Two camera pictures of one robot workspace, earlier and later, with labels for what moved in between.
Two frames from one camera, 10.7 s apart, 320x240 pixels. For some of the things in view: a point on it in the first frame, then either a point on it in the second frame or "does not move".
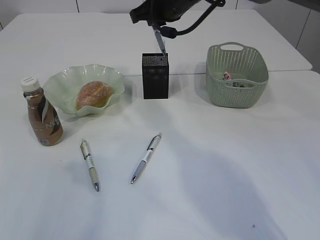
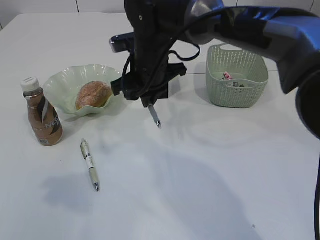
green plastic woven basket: (249, 70) does not move
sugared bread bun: (94, 94) does not move
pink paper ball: (227, 76) does not move
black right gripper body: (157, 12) to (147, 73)
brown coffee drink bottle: (45, 119) does not move
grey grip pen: (152, 145) to (155, 115)
